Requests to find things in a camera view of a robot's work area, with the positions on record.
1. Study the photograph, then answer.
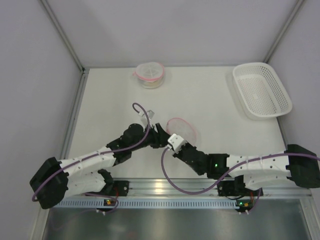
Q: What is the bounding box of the white mesh laundry bag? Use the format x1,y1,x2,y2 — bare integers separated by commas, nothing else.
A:
166,117,197,146
133,61,165,89

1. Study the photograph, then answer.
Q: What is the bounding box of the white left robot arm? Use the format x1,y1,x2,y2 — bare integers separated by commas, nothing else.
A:
29,123,170,209

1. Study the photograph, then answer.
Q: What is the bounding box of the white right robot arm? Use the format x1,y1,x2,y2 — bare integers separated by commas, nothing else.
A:
173,143,320,191

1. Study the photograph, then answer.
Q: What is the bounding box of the white plastic basket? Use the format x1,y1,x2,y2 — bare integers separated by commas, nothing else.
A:
232,62,293,121

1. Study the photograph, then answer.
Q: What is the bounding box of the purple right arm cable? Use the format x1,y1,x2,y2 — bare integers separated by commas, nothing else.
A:
161,146,320,215

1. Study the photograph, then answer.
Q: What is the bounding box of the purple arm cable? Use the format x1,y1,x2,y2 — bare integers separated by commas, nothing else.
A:
31,101,151,216
161,146,320,215

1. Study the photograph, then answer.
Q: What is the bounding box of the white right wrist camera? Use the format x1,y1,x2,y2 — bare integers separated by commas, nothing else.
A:
166,133,187,153

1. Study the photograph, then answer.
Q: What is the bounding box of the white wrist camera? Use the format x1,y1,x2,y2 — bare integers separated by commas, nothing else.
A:
166,133,187,153
138,110,155,128

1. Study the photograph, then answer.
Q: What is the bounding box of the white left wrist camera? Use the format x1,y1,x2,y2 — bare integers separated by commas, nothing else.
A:
138,110,155,128

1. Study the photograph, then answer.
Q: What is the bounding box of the aluminium mounting rail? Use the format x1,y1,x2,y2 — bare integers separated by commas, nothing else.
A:
57,177,312,200

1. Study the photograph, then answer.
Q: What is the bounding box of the white slotted cable duct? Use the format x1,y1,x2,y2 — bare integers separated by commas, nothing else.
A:
56,197,251,209

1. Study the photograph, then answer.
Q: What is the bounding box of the aluminium frame post left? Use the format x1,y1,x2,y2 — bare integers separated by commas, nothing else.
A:
39,0,87,75

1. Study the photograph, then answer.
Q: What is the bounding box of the aluminium frame post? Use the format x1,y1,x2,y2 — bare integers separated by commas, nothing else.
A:
262,0,307,64
39,0,87,75

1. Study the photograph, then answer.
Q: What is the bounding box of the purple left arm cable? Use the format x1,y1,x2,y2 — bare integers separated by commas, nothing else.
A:
31,101,151,216

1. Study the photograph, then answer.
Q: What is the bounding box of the aluminium frame post right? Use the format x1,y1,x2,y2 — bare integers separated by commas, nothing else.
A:
262,0,307,64

